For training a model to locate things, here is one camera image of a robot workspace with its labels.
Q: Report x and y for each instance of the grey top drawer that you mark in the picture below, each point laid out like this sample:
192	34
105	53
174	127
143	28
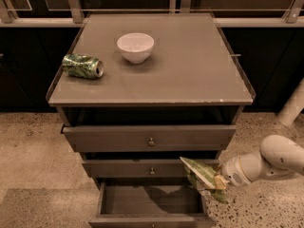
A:
149	138

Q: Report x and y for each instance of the white ceramic bowl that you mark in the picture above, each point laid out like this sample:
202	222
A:
135	47

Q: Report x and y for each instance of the crushed green soda can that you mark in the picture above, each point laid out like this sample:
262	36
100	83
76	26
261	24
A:
82	66

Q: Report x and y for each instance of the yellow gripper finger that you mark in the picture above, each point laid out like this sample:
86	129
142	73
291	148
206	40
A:
220	182

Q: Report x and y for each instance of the green jalapeno chip bag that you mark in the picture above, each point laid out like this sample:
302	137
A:
201	176

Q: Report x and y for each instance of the grey drawer cabinet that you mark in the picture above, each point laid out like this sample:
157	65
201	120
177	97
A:
190	78

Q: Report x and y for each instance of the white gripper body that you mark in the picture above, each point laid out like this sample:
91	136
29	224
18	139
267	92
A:
232	171

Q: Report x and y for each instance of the metal railing frame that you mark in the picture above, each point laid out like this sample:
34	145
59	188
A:
77	10

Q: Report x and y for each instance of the grey bottom drawer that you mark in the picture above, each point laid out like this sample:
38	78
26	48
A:
146	205

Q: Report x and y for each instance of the grey drawer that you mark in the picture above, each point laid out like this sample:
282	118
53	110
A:
134	168
146	205
149	138

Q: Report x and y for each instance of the grey middle drawer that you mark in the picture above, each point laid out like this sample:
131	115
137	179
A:
134	168

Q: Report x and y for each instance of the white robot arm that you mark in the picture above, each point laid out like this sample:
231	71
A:
278	157

